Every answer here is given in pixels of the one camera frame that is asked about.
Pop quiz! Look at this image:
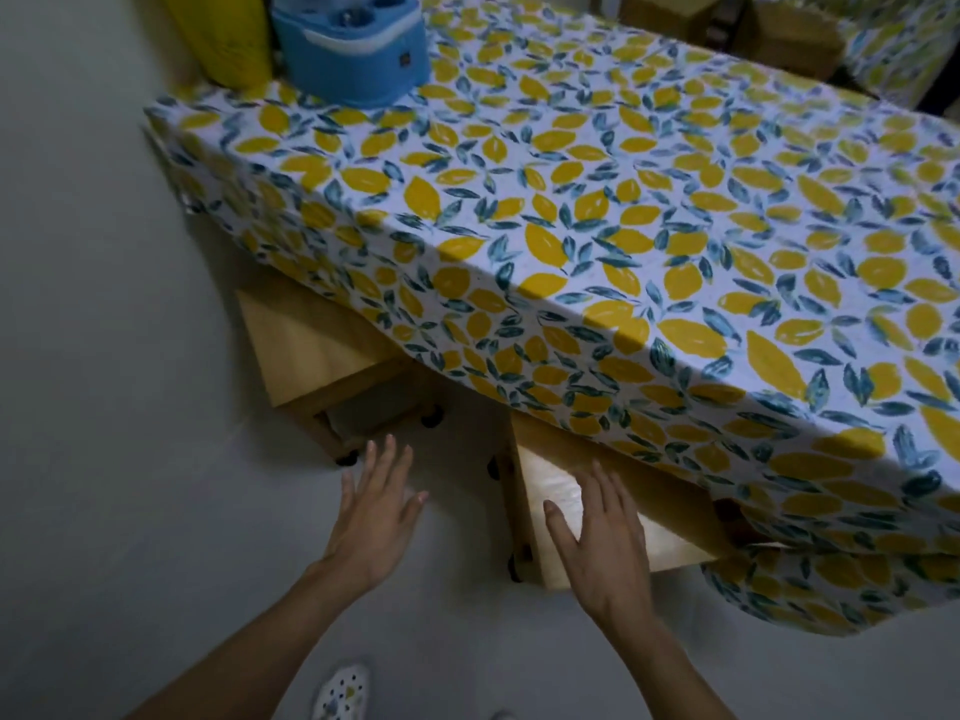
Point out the person's right hand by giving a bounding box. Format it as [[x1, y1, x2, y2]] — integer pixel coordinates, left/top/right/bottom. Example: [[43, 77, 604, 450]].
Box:
[[543, 460, 655, 628]]

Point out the person's left hand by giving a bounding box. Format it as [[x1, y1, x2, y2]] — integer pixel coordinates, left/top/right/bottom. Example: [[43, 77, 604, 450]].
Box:
[[322, 434, 430, 590]]

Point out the person's right forearm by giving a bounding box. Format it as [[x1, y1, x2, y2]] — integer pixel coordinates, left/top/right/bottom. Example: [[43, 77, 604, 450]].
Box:
[[592, 599, 740, 720]]

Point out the person's left forearm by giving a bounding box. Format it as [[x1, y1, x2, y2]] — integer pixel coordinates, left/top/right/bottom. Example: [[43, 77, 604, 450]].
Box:
[[123, 559, 376, 720]]

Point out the wooden stool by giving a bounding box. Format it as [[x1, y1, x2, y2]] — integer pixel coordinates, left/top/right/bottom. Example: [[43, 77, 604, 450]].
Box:
[[729, 0, 850, 83], [487, 412, 790, 593], [234, 273, 445, 468], [618, 0, 727, 40]]

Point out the white perforated slipper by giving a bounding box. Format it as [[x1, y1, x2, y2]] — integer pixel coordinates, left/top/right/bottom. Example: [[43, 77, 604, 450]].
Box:
[[310, 662, 374, 720]]

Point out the lemon print tablecloth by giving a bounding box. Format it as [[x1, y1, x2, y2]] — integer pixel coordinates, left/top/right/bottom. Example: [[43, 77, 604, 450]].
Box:
[[142, 0, 960, 638], [840, 0, 960, 117]]

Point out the blue plastic bottle holder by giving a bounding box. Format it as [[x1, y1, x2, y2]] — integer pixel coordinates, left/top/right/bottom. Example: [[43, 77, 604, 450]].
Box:
[[268, 0, 433, 110]]

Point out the yellow bag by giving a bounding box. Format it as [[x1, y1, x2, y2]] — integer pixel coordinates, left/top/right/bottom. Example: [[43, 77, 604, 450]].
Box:
[[159, 0, 276, 92]]

